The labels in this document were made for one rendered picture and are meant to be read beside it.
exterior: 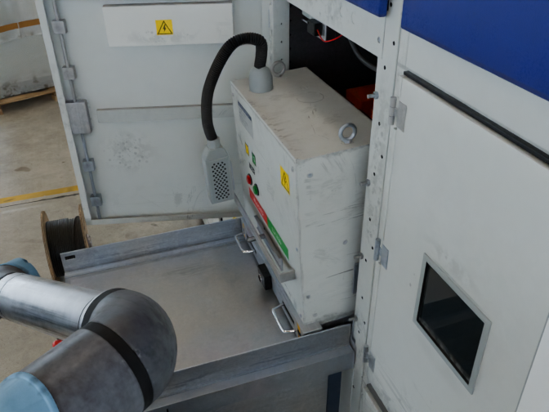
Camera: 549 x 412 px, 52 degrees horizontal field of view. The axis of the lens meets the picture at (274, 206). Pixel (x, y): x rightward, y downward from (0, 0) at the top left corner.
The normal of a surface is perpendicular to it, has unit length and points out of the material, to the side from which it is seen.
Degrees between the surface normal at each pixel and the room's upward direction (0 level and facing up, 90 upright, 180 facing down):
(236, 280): 0
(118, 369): 44
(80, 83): 90
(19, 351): 0
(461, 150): 90
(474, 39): 90
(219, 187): 90
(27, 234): 0
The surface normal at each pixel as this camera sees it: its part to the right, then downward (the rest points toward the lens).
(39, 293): -0.47, -0.64
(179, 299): -0.01, -0.84
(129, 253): 0.33, 0.51
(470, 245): -0.94, 0.18
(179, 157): 0.08, 0.54
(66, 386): 0.35, -0.63
